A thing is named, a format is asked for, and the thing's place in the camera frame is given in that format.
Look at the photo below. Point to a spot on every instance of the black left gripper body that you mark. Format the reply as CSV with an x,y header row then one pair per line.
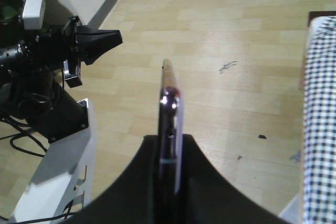
x,y
57,49

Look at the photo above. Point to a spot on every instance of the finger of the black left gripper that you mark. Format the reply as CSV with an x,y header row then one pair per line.
x,y
91,51
99,36

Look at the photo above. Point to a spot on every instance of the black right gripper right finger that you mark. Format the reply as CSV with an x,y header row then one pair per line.
x,y
207,197

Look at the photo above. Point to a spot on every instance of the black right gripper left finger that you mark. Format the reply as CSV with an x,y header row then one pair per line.
x,y
130,198

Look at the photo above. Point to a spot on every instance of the black smartphone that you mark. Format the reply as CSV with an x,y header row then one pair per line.
x,y
171,141

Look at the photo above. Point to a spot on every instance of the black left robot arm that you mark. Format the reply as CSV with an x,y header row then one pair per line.
x,y
34,72

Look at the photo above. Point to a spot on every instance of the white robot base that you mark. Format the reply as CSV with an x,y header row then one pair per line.
x,y
62,179

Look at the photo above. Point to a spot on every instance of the checkered bed sheet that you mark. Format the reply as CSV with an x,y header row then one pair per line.
x,y
319,129

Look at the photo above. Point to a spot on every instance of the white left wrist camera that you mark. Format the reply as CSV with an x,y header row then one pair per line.
x,y
33,14

